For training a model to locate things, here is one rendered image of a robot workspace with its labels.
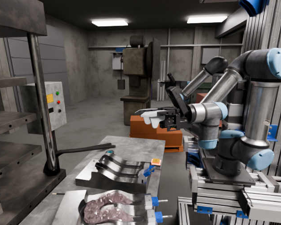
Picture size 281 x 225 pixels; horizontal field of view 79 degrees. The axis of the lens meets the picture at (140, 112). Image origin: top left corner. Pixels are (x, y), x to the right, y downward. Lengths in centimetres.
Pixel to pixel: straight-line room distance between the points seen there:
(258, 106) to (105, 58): 860
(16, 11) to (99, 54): 815
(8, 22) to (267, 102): 129
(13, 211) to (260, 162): 136
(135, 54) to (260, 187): 380
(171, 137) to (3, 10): 286
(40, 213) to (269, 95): 131
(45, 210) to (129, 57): 378
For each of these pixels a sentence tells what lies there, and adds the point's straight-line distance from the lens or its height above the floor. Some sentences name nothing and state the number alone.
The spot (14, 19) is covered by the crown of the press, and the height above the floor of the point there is 185.
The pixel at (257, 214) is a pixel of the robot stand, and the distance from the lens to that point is 113.
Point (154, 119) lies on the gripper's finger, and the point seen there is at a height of 144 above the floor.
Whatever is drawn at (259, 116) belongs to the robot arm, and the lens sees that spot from 90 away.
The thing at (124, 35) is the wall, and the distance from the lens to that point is 899.
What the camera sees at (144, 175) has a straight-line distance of 120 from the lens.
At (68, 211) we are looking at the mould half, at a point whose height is 91.
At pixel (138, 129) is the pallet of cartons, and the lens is 316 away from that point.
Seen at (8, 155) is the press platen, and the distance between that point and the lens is 147.
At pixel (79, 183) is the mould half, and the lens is 136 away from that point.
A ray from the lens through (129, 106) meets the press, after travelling 456.
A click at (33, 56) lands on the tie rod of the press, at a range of 136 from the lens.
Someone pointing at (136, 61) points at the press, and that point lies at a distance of 440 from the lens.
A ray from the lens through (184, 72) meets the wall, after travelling 868.
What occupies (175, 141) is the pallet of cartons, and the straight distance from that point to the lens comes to 337.
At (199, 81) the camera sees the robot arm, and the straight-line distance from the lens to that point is 149.
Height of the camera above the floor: 162
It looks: 16 degrees down
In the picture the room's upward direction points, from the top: straight up
